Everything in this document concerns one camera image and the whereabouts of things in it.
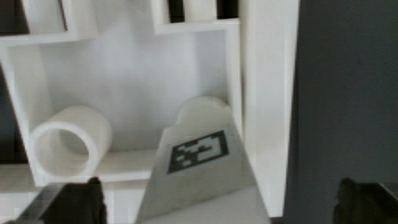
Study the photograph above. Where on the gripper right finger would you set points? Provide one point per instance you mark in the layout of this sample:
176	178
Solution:
366	205

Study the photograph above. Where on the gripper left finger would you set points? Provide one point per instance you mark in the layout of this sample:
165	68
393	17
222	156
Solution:
67	204

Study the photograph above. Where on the white chair seat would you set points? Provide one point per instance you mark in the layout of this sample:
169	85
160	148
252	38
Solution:
107	61

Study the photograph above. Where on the white chair leg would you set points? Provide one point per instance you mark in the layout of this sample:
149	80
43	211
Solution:
203	189

